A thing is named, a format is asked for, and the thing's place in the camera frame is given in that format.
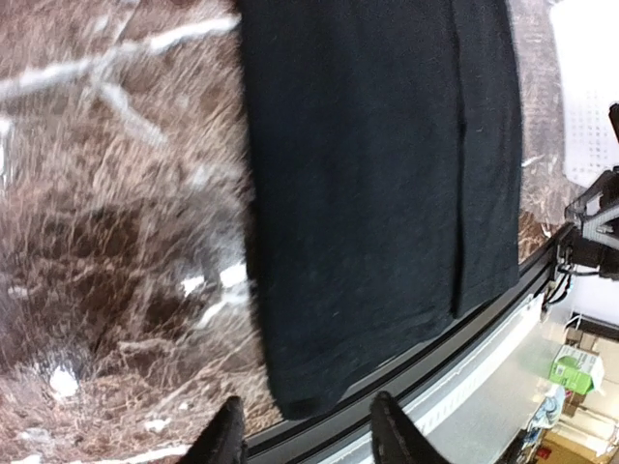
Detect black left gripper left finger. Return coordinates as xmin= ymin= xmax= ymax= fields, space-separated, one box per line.
xmin=177 ymin=395 xmax=247 ymax=464

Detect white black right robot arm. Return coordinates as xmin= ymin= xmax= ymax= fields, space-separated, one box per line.
xmin=556 ymin=165 xmax=618 ymax=281

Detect brown cardboard boxes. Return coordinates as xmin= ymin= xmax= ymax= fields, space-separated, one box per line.
xmin=529 ymin=328 xmax=618 ymax=463

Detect white plastic laundry basket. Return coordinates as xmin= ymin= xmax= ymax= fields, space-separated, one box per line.
xmin=549 ymin=1 xmax=618 ymax=188

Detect black garment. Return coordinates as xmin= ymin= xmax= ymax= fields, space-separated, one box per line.
xmin=238 ymin=1 xmax=523 ymax=421

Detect white slotted cable duct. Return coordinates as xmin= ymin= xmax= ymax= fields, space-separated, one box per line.
xmin=333 ymin=299 xmax=543 ymax=464

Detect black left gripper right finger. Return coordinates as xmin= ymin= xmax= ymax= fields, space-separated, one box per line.
xmin=370 ymin=391 xmax=449 ymax=464

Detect green cardboard box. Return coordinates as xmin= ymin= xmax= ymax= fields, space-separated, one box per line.
xmin=548 ymin=345 xmax=604 ymax=395

